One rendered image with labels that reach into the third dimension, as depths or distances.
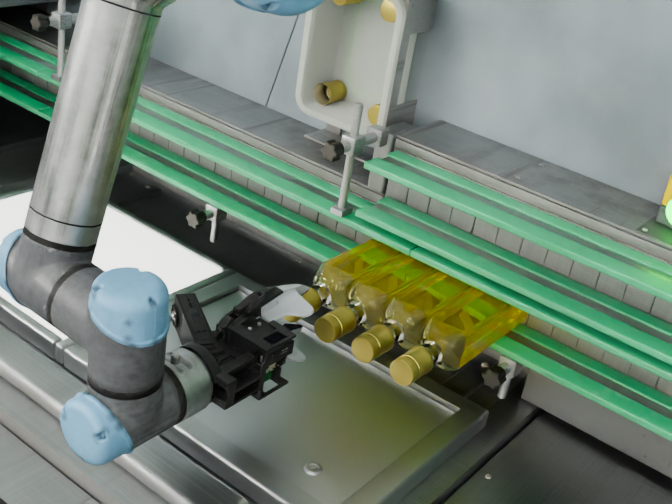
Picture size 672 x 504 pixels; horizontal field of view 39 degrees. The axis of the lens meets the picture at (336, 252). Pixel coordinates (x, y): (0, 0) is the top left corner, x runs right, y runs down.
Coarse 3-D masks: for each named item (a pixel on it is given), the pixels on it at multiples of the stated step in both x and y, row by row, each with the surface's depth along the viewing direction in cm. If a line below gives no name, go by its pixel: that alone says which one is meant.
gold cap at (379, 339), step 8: (376, 328) 115; (384, 328) 116; (360, 336) 114; (368, 336) 114; (376, 336) 114; (384, 336) 115; (392, 336) 116; (352, 344) 114; (360, 344) 114; (368, 344) 113; (376, 344) 113; (384, 344) 114; (392, 344) 116; (360, 352) 114; (368, 352) 113; (376, 352) 113; (384, 352) 115; (360, 360) 114; (368, 360) 114
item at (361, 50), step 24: (384, 0) 144; (312, 24) 145; (336, 24) 149; (360, 24) 148; (384, 24) 145; (312, 48) 148; (336, 48) 152; (360, 48) 149; (384, 48) 146; (312, 72) 150; (336, 72) 153; (360, 72) 150; (384, 72) 148; (312, 96) 152; (360, 96) 152; (384, 96) 140; (336, 120) 147; (384, 120) 142
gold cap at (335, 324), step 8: (336, 312) 118; (344, 312) 118; (352, 312) 119; (320, 320) 117; (328, 320) 116; (336, 320) 116; (344, 320) 117; (352, 320) 118; (320, 328) 117; (328, 328) 116; (336, 328) 116; (344, 328) 117; (352, 328) 119; (320, 336) 117; (328, 336) 117; (336, 336) 116
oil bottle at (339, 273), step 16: (336, 256) 128; (352, 256) 129; (368, 256) 130; (384, 256) 130; (400, 256) 132; (320, 272) 125; (336, 272) 125; (352, 272) 125; (368, 272) 127; (336, 288) 123; (336, 304) 124
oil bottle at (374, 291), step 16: (384, 272) 126; (400, 272) 127; (416, 272) 128; (432, 272) 129; (352, 288) 123; (368, 288) 122; (384, 288) 123; (400, 288) 123; (368, 304) 121; (384, 304) 121; (368, 320) 121
